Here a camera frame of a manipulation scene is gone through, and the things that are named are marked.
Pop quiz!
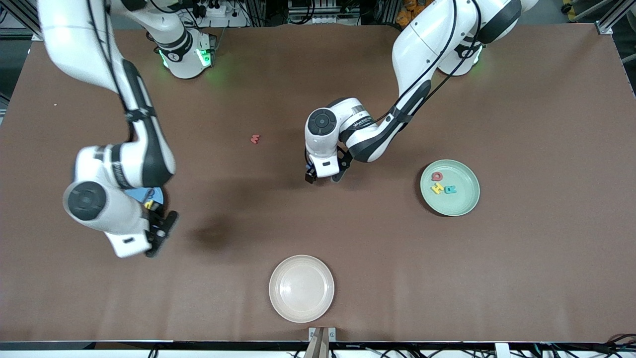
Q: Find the white power strip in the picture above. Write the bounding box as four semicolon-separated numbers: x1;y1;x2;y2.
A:
196;0;249;28

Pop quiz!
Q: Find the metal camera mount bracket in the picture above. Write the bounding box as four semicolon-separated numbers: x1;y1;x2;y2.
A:
308;327;337;358

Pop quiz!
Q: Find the cream round plate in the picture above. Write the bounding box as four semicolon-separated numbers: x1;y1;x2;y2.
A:
269;255;335;324

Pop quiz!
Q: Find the brown table cover sheet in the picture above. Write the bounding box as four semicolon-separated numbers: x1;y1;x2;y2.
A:
0;24;636;344

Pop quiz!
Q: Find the blue round plate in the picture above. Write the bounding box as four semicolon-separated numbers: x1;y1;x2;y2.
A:
124;186;164;212

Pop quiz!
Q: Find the aluminium frame profile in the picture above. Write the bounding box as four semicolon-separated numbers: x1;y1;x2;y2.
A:
0;0;48;41
596;0;636;35

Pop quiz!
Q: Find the pile of orange objects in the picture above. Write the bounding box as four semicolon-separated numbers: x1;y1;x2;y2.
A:
396;0;433;25

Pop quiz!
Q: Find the pale green round plate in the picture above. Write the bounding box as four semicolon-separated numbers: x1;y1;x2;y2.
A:
420;159;481;217

